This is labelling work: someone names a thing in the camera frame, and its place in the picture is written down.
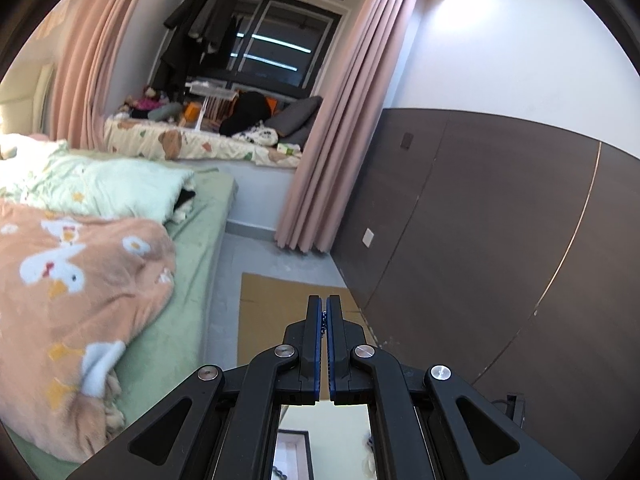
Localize orange duck print blanket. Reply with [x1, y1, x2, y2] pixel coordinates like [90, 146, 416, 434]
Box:
[0, 197, 177, 463]

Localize small black stand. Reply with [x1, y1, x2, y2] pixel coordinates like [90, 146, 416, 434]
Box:
[492, 392, 527, 429]

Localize cardboard floor sheet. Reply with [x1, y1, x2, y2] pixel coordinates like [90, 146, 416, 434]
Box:
[235, 272, 382, 367]

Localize light green quilt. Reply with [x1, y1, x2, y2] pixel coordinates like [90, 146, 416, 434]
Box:
[0, 135, 196, 226]

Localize bear print window seat cushion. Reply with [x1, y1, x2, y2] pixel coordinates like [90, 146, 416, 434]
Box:
[103, 115, 304, 169]

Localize green bolster pillow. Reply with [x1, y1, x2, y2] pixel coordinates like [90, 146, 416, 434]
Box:
[148, 103, 185, 122]

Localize black hanging coat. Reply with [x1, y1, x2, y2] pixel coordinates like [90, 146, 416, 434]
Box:
[151, 0, 206, 99]

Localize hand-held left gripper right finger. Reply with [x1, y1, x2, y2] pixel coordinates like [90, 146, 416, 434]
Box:
[327, 295, 582, 480]

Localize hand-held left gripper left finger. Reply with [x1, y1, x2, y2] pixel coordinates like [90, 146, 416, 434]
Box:
[65, 295, 322, 480]

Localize black and white plush toy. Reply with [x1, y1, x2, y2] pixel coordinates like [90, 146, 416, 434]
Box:
[232, 121, 279, 147]

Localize dark grey hanging jacket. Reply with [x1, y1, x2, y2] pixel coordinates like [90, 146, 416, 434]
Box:
[187, 0, 241, 56]

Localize small white folding table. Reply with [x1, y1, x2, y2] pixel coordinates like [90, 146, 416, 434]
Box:
[186, 81, 239, 132]

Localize pink curtain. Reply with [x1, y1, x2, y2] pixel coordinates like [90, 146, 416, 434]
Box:
[275, 0, 417, 254]
[50, 0, 157, 149]

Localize grey pillow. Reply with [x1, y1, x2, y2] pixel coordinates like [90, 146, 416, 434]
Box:
[265, 96, 324, 147]

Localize black bag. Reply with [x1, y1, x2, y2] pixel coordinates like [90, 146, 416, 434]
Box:
[219, 91, 274, 137]

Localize dark framed window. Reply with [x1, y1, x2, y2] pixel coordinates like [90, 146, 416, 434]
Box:
[226, 0, 344, 97]

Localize bed with green sheet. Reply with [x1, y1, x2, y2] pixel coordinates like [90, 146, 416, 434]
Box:
[0, 132, 237, 480]

